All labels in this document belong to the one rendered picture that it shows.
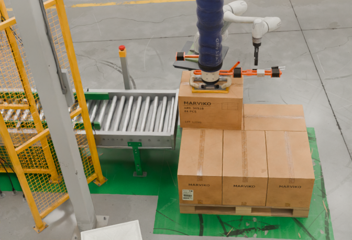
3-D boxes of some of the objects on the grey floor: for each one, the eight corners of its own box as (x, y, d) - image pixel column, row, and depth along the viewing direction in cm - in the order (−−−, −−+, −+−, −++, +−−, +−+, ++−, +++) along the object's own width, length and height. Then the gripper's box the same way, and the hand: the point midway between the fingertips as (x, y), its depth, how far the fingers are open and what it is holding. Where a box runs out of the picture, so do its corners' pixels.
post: (129, 123, 576) (118, 51, 511) (130, 119, 581) (119, 47, 516) (135, 123, 575) (124, 51, 511) (136, 119, 580) (125, 47, 516)
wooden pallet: (179, 213, 473) (179, 203, 464) (187, 140, 549) (186, 130, 540) (307, 217, 461) (309, 208, 452) (297, 142, 537) (298, 132, 528)
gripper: (252, 33, 446) (251, 53, 460) (252, 48, 427) (251, 68, 441) (261, 33, 445) (259, 53, 459) (261, 48, 426) (260, 69, 440)
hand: (255, 60), depth 449 cm, fingers open, 13 cm apart
